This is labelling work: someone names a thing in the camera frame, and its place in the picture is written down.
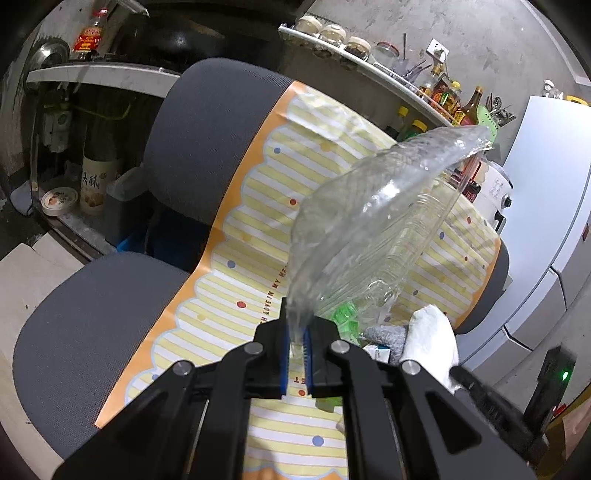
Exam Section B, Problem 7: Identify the white foam block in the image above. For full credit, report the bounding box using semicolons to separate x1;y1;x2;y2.
400;304;459;394

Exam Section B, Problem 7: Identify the clear plastic clamshell container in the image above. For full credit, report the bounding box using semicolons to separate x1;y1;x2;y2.
286;125;492;343

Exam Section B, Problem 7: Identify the yellow striped dotted cloth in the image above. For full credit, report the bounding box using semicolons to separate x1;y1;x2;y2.
94;80;502;480

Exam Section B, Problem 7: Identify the grey office chair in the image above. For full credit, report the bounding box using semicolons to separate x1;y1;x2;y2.
12;57;512;460

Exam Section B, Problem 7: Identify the green tea bottle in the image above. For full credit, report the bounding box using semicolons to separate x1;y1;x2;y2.
331;301;361;345

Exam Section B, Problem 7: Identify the steel pot lid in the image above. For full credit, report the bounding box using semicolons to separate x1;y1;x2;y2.
25;37;70;72

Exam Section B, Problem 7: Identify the white air fryer appliance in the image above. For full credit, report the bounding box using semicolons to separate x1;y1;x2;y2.
464;158;513;233

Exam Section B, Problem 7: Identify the red label sauce bottle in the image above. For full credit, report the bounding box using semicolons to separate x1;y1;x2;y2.
72;7;108;60

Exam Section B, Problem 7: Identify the metal kitchen shelf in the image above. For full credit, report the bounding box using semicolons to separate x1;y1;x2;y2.
277;24;456;126

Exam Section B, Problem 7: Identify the grey rag cloth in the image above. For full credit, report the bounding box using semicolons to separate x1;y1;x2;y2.
360;325;408;366

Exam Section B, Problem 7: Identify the grey white refrigerator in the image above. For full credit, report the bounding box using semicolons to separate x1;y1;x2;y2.
457;96;590;384

